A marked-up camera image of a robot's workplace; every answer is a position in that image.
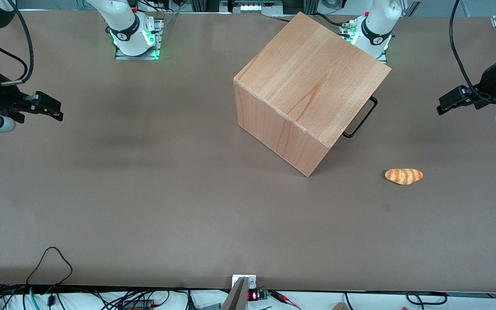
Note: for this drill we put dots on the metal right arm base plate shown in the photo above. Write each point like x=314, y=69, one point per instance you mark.
x=158, y=36

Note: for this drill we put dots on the grey metal pole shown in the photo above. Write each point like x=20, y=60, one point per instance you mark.
x=237, y=297

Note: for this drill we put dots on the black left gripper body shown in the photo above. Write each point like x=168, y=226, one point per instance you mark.
x=488, y=81

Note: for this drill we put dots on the striped bread roll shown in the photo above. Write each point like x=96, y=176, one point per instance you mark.
x=404, y=175

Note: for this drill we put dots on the silver metal bracket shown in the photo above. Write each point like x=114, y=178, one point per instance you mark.
x=251, y=280

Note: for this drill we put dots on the wooden drawer cabinet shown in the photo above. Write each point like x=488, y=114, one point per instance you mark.
x=308, y=77

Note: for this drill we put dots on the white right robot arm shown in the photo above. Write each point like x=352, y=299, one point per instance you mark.
x=123, y=19

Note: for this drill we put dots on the red digit display module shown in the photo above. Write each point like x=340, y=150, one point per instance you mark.
x=254, y=296

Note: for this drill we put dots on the white power strip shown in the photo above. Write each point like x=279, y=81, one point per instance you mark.
x=254, y=6

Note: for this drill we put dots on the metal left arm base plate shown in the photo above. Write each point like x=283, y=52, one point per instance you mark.
x=346, y=32

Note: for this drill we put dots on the red clip leads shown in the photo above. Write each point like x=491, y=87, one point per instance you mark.
x=284, y=298

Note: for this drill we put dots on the brown cardboard piece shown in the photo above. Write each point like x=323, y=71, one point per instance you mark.
x=339, y=307

